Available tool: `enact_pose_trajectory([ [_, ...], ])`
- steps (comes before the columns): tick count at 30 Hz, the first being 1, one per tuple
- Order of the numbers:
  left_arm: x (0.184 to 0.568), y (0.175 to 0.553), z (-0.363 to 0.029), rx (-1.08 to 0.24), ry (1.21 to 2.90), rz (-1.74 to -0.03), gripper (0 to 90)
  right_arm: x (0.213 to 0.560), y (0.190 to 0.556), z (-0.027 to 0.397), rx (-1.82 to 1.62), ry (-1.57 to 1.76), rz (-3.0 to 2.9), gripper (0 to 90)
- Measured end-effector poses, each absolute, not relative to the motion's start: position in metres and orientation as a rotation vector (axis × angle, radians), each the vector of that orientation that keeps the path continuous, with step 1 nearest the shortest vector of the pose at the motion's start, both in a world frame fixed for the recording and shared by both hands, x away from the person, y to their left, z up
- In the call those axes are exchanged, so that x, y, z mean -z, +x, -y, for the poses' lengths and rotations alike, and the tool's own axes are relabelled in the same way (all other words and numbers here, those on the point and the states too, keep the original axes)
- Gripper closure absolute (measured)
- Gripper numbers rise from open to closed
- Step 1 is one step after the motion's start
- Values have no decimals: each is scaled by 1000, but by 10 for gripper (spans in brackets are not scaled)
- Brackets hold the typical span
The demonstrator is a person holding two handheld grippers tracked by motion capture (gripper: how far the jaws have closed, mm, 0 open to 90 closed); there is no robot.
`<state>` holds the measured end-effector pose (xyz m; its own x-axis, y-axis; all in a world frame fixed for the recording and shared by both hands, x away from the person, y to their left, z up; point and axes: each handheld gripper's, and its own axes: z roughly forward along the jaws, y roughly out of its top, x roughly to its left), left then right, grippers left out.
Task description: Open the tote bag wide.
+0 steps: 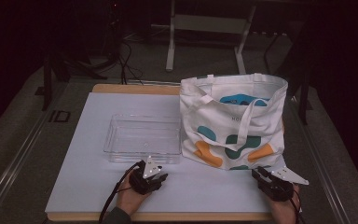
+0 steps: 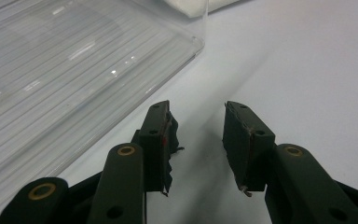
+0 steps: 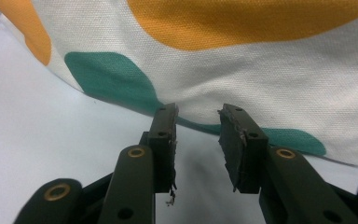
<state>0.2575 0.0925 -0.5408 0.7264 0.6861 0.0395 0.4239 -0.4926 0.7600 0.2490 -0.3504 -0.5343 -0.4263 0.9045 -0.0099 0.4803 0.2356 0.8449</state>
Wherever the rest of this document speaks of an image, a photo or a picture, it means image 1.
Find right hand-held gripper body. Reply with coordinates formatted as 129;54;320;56
255;165;310;203

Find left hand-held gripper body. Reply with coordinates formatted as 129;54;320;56
128;155;166;196

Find clear plastic tray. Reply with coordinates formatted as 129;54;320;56
103;113;183;165

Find white patterned tote bag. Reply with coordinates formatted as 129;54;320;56
179;73;289;172

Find person's left hand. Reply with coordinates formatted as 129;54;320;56
115;182;152;217

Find person's right hand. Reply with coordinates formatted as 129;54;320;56
265;183;301;224

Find white table mat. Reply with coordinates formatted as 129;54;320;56
45;91;303;215

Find black metal stand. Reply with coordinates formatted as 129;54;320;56
41;50;109;112
262;31;312;126

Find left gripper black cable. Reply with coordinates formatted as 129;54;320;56
98;160;146;224

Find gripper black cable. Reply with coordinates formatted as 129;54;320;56
98;160;146;224
288;189;308;224

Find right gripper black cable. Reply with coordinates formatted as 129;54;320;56
288;189;308;224

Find black rectangular floor bracket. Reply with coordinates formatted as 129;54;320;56
48;109;72;123

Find black floor cables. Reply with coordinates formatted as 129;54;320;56
117;39;145;86

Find white metal desk frame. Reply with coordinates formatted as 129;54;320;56
165;0;257;76

